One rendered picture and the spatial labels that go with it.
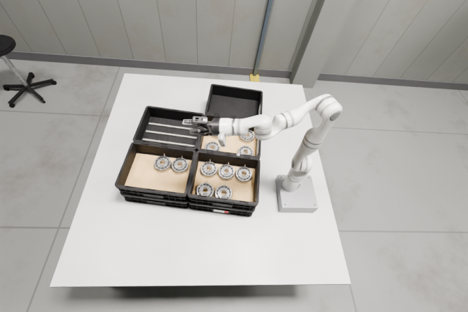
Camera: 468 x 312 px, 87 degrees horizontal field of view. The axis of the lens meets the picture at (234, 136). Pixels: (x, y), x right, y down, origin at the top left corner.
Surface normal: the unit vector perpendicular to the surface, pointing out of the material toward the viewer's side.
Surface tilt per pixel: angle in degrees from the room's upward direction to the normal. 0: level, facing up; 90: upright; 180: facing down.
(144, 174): 0
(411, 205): 0
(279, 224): 0
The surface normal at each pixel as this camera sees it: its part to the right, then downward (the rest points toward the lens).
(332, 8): 0.01, 0.82
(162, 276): 0.10, -0.57
